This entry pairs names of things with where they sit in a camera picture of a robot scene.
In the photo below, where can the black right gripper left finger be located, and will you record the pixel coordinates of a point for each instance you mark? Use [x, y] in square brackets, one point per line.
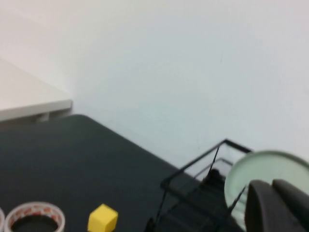
[263, 212]

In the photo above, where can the yellow foam cube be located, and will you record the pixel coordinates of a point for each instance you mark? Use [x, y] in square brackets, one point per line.
[101, 220]

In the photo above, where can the light green round plate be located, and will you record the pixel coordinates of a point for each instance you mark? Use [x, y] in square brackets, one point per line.
[265, 166]

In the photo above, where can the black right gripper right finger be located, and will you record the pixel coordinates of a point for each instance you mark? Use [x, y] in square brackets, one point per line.
[297, 203]

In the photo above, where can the white desk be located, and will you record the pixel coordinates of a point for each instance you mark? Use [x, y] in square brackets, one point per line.
[29, 101]

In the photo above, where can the clear tape roll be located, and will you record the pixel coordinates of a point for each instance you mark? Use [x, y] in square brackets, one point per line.
[36, 206]

